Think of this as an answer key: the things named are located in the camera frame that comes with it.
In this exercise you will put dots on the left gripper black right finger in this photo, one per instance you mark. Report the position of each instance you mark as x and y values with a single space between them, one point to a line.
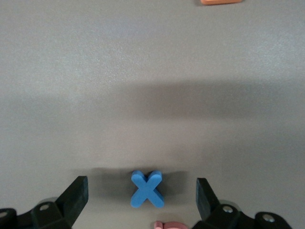
207 205

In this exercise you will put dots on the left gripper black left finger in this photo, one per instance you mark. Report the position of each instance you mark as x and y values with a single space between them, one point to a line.
74 202

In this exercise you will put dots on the blue foam letter X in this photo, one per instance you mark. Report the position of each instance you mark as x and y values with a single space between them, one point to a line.
147 189

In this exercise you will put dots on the red foam letter Q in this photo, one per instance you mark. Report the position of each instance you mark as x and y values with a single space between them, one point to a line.
168 225

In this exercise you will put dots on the brown table mat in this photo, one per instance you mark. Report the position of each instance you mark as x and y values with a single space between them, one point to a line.
119 71

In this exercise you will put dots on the orange foam letter E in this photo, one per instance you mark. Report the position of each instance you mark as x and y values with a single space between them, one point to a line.
220 2

